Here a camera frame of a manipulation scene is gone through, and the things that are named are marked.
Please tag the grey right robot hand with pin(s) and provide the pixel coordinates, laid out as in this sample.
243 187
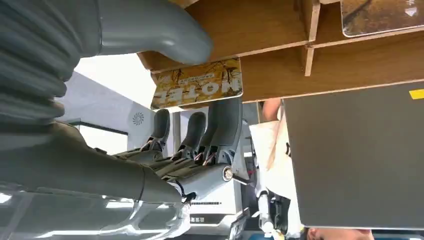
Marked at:
82 165

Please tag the grey laptop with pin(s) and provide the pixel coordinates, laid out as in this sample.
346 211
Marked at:
357 159

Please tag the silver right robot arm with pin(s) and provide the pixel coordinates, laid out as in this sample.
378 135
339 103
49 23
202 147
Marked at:
33 59

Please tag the person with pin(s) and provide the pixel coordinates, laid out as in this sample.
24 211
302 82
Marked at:
275 149

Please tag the golden card with white marks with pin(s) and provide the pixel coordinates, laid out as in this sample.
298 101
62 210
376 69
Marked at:
381 16

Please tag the silver kiosk stand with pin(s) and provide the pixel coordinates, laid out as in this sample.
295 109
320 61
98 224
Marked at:
109 106

